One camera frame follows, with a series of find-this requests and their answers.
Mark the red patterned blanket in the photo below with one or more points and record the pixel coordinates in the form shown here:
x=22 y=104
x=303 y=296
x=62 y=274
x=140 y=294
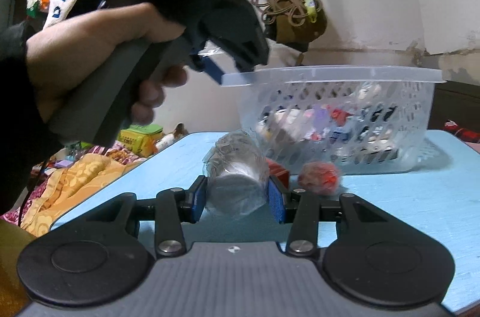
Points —
x=465 y=133

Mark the white paper cup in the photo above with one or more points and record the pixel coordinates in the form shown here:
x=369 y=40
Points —
x=234 y=182

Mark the red item in clear wrap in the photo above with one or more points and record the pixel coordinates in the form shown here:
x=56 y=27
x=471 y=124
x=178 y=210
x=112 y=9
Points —
x=318 y=178

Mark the pink floral cloth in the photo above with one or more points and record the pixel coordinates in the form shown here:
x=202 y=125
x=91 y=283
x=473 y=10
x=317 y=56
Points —
x=116 y=152

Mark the brown hanging bag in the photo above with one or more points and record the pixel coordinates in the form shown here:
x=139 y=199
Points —
x=296 y=34

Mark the person's left hand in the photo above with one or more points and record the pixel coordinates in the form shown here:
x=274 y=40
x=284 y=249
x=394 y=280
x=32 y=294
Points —
x=82 y=39

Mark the green box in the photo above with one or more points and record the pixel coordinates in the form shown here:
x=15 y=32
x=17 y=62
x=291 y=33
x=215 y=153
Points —
x=140 y=137

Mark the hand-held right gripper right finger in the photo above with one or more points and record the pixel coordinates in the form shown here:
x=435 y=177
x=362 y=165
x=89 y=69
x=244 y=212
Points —
x=276 y=202

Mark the dark wooden headboard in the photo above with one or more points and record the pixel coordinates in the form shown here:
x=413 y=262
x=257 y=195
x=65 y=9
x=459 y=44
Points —
x=461 y=103

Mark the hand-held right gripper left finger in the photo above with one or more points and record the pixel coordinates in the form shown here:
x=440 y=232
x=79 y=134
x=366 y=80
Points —
x=198 y=199

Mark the clear plastic basket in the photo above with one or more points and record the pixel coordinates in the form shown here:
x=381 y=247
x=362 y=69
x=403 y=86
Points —
x=337 y=74

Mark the orange blanket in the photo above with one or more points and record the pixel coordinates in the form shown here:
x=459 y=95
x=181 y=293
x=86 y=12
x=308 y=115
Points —
x=86 y=182

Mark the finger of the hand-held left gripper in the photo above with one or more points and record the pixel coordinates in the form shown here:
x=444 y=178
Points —
x=210 y=67
x=251 y=54

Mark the red packet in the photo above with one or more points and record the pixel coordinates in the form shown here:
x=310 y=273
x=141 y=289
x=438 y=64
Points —
x=279 y=172

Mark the pink pillow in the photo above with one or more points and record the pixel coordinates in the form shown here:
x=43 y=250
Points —
x=474 y=147

